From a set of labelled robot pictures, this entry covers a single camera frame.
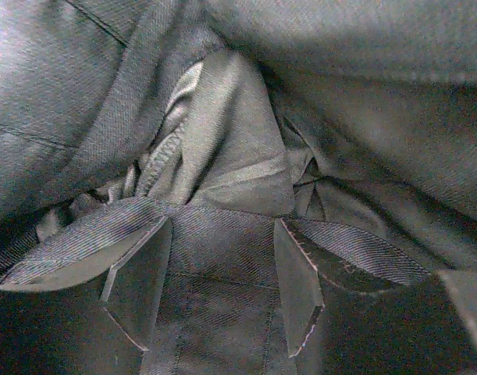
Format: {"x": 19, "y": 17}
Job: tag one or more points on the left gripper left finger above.
{"x": 133, "y": 286}

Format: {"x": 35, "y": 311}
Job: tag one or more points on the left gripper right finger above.
{"x": 299, "y": 285}

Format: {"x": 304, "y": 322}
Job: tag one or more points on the black skirt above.
{"x": 354, "y": 120}

